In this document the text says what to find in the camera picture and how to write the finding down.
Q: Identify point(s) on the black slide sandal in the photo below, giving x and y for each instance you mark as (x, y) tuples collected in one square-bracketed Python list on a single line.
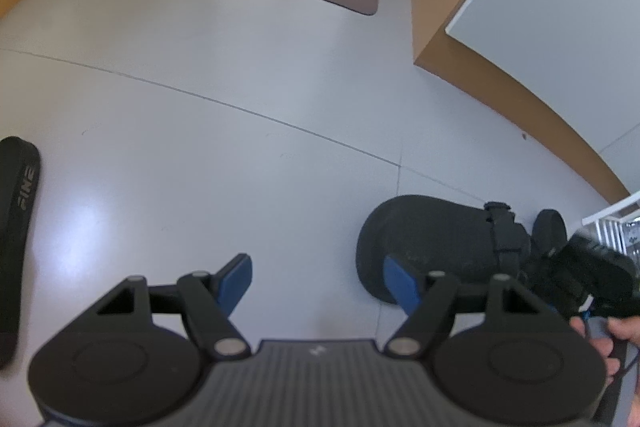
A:
[(17, 217)]

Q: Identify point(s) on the white metal shoe rack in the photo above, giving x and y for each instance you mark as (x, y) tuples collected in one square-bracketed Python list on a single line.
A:
[(607, 213)]

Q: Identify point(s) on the white cabinet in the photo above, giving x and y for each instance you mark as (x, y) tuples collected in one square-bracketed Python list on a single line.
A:
[(550, 7)]

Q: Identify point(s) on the dark grey mule clog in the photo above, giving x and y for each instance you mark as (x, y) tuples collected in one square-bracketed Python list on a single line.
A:
[(440, 227)]

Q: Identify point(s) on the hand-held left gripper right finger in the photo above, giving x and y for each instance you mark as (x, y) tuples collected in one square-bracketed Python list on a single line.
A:
[(402, 284)]

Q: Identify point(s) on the person's right hand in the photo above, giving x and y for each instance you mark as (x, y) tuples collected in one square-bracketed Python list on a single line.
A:
[(625, 329)]

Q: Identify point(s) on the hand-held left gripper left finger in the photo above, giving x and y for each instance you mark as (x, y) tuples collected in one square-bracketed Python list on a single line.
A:
[(235, 282)]

